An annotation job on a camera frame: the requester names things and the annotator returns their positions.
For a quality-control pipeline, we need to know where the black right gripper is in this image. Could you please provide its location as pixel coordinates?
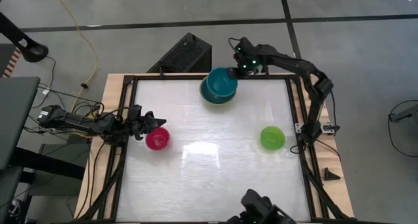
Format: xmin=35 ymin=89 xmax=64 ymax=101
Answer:
xmin=227 ymin=37 xmax=263 ymax=80

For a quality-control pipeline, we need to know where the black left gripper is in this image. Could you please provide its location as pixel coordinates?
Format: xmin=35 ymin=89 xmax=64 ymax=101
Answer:
xmin=127 ymin=104 xmax=168 ymax=142

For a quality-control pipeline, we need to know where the teal plastic bowl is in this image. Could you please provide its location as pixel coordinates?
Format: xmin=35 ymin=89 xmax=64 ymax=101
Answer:
xmin=199 ymin=67 xmax=239 ymax=105

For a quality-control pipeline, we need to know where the red plastic bowl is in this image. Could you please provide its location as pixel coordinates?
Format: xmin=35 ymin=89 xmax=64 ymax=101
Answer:
xmin=145 ymin=126 xmax=171 ymax=152

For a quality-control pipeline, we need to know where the black perforated box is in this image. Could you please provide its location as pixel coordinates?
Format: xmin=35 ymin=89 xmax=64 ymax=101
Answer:
xmin=146 ymin=31 xmax=213 ymax=74

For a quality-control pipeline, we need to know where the green plastic bowl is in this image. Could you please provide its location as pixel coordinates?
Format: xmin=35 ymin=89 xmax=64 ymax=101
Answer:
xmin=259 ymin=125 xmax=286 ymax=151

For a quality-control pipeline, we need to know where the dark grey desk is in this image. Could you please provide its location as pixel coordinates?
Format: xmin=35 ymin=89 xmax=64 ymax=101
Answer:
xmin=0 ymin=76 xmax=41 ymax=171

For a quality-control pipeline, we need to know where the striped wooden panel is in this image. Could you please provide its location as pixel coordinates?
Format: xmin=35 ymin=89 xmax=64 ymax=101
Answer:
xmin=2 ymin=47 xmax=22 ymax=78

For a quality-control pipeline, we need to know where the black curved stand leg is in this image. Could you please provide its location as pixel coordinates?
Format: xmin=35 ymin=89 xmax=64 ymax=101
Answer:
xmin=0 ymin=10 xmax=50 ymax=63

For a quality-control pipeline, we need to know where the yellow cable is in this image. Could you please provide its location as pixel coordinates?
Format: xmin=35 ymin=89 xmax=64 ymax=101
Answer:
xmin=51 ymin=0 xmax=99 ymax=114

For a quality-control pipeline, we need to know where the silver arm base bracket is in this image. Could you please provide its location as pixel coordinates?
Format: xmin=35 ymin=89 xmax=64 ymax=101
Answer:
xmin=294 ymin=122 xmax=338 ymax=134

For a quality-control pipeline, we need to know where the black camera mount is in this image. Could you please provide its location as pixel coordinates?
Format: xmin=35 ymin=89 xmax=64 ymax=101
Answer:
xmin=226 ymin=188 xmax=297 ymax=224

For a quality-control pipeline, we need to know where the black triangular bracket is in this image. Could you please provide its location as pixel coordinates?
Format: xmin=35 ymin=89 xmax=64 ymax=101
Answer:
xmin=323 ymin=167 xmax=342 ymax=182

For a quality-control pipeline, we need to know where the black floor cable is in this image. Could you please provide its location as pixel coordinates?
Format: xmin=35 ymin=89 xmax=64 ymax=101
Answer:
xmin=387 ymin=99 xmax=418 ymax=159

